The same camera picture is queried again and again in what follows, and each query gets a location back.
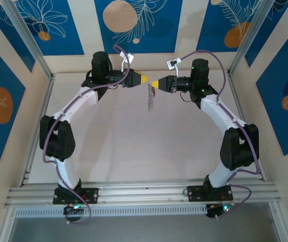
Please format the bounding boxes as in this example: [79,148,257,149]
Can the grey key holder with rings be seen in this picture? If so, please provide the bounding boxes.
[146,84,157,115]

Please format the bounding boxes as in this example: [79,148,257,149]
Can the right controller board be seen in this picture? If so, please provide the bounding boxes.
[206,203,233,219]

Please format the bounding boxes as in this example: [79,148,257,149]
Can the controller board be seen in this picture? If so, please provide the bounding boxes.
[63,204,86,216]
[206,203,233,219]

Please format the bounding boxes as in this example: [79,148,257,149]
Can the left controller board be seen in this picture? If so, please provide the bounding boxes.
[63,204,86,216]

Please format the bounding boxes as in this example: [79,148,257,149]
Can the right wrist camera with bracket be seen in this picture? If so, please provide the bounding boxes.
[165,57,182,78]

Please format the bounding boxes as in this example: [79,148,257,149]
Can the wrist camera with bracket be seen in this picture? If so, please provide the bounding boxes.
[165,57,182,78]
[118,51,135,74]

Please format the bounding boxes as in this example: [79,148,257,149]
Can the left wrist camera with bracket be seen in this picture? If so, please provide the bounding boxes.
[118,51,135,74]

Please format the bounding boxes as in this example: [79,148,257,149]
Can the right aluminium side rail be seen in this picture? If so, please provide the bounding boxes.
[227,72,265,182]

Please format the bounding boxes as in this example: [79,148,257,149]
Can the aluminium side rail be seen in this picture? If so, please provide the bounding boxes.
[227,72,265,182]
[19,73,56,187]

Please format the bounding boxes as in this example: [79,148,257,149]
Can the right aluminium corner post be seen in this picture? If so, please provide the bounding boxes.
[227,0,288,78]

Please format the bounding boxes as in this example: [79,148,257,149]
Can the aluminium corner post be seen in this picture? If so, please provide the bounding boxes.
[1,0,55,80]
[227,0,288,78]

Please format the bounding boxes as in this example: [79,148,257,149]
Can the left aluminium side rail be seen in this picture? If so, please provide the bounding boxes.
[19,73,56,187]

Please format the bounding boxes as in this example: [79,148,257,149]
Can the left aluminium corner post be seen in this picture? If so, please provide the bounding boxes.
[1,0,55,80]

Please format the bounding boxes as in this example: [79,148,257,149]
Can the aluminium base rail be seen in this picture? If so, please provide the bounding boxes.
[4,180,282,209]

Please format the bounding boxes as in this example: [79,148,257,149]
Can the right black mount plate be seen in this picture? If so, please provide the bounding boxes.
[186,185,234,202]

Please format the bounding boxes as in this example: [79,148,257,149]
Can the black mount plate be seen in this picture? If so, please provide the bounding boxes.
[186,185,234,202]
[52,188,99,205]

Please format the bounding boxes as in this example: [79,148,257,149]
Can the left black mount plate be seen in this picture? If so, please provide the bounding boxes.
[52,188,99,205]

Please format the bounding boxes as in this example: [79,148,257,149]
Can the white slotted cable duct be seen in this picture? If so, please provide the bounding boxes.
[15,204,207,219]

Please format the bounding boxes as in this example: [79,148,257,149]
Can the aluminium frame leg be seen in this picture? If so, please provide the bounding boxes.
[0,205,18,242]
[268,201,288,242]

